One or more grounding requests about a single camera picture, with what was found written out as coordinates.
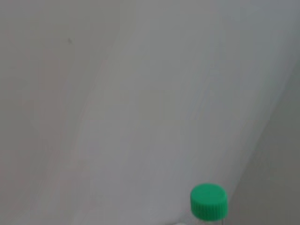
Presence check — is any green capped test tube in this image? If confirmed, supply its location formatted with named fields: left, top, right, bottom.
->
left=189, top=183, right=229, bottom=225

